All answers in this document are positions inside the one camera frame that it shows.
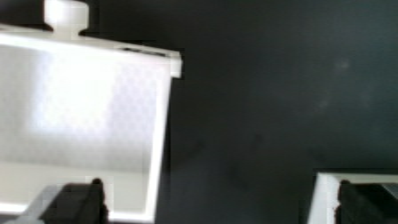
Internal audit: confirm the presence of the white front drawer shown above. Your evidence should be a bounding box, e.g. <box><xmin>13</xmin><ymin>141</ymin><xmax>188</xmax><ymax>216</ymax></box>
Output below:
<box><xmin>0</xmin><ymin>0</ymin><xmax>182</xmax><ymax>223</ymax></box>

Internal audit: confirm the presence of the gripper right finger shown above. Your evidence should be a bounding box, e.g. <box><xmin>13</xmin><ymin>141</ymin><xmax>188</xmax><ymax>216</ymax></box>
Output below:
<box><xmin>333</xmin><ymin>180</ymin><xmax>398</xmax><ymax>224</ymax></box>

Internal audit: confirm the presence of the white drawer cabinet box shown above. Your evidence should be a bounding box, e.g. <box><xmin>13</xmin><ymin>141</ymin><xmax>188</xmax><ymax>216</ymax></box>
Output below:
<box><xmin>305</xmin><ymin>172</ymin><xmax>398</xmax><ymax>224</ymax></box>

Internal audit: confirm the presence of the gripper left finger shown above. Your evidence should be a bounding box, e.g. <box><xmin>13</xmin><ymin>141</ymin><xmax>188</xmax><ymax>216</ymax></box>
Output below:
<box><xmin>38</xmin><ymin>178</ymin><xmax>108</xmax><ymax>224</ymax></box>

